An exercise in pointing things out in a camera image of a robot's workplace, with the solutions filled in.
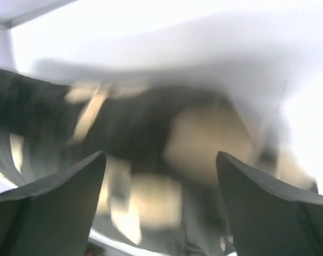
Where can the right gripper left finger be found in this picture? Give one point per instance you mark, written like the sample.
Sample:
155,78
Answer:
52,216

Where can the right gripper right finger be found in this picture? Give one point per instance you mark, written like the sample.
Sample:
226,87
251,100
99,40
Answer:
268,216

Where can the black beige patterned pillowcase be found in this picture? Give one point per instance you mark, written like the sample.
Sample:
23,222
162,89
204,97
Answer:
172,130

